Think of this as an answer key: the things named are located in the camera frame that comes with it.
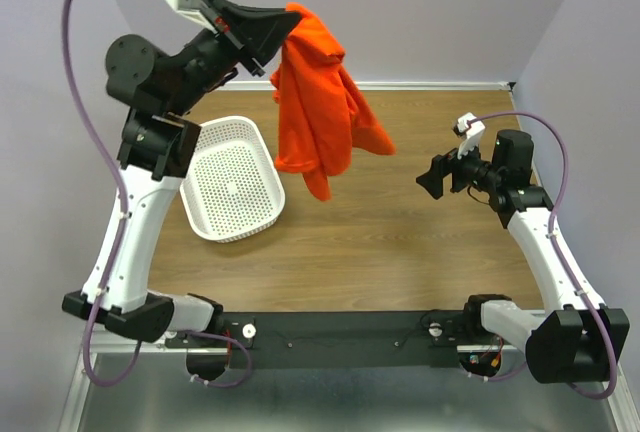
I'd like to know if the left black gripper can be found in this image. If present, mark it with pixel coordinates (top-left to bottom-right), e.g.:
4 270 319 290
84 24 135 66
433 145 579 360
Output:
165 0 301 117

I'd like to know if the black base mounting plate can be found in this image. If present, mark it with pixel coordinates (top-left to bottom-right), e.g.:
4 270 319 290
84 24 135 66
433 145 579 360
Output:
164 309 521 371

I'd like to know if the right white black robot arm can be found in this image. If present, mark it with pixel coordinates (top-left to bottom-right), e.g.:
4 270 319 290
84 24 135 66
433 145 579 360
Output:
416 129 630 385

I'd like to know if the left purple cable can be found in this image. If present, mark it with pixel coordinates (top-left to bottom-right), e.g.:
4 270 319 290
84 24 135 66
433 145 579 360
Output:
61 0 161 387

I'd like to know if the purple cable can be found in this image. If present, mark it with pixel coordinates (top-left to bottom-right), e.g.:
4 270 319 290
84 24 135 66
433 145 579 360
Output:
469 111 621 400
61 0 161 387

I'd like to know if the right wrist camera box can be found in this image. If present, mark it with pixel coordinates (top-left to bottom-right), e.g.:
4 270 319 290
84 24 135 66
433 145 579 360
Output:
453 112 485 159

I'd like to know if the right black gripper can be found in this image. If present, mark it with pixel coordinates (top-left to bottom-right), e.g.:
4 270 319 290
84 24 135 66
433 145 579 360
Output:
415 134 502 199

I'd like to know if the aluminium frame rail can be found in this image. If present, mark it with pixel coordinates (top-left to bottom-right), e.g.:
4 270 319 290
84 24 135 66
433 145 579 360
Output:
58 331 171 432

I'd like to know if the orange t shirt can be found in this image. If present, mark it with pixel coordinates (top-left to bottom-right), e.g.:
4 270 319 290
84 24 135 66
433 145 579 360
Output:
270 2 396 201

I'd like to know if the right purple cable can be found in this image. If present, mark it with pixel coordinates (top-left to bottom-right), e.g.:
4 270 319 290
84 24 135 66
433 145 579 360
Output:
469 111 621 400

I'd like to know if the white perforated plastic basket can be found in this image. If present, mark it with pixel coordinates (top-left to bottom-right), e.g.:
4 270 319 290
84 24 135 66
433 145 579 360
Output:
180 116 286 243

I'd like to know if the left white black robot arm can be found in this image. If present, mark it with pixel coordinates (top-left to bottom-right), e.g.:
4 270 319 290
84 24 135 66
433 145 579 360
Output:
62 0 301 347

